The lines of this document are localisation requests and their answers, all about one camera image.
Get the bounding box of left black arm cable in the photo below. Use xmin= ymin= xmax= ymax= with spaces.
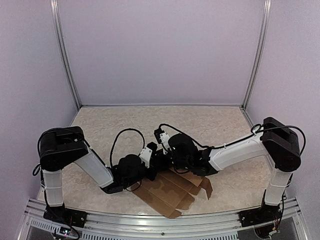
xmin=108 ymin=128 xmax=147 ymax=171

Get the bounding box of left aluminium frame post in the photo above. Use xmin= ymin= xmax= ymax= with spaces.
xmin=49 ymin=0 xmax=82 ymax=111

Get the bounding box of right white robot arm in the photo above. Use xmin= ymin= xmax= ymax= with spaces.
xmin=154 ymin=117 xmax=306 ymax=222

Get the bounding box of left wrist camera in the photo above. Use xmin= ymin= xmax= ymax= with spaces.
xmin=139 ymin=142 xmax=158 ymax=169

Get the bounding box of aluminium frame post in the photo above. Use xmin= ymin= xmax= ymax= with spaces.
xmin=49 ymin=0 xmax=82 ymax=111
xmin=241 ymin=0 xmax=272 ymax=112

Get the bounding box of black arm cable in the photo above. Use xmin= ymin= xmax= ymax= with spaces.
xmin=108 ymin=128 xmax=147 ymax=171
xmin=158 ymin=123 xmax=307 ymax=156

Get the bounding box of brown cardboard box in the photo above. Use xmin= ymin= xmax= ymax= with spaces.
xmin=133 ymin=168 xmax=213 ymax=219

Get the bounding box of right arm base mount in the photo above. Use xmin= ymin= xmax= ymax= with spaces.
xmin=238 ymin=206 xmax=282 ymax=228

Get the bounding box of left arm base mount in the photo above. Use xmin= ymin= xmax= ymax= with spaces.
xmin=43 ymin=205 xmax=88 ymax=228

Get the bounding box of front aluminium rail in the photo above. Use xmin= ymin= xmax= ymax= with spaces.
xmin=17 ymin=198 xmax=312 ymax=240

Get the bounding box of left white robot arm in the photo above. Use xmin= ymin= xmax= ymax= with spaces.
xmin=37 ymin=126 xmax=165 ymax=223

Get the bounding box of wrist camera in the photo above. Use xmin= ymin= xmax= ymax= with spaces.
xmin=139 ymin=142 xmax=158 ymax=169
xmin=153 ymin=128 xmax=171 ymax=155

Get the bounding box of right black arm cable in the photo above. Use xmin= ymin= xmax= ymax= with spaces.
xmin=158 ymin=123 xmax=307 ymax=156

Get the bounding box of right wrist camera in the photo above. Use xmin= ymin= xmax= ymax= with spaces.
xmin=153 ymin=128 xmax=171 ymax=155

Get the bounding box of right aluminium frame post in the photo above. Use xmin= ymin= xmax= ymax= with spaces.
xmin=241 ymin=0 xmax=272 ymax=112

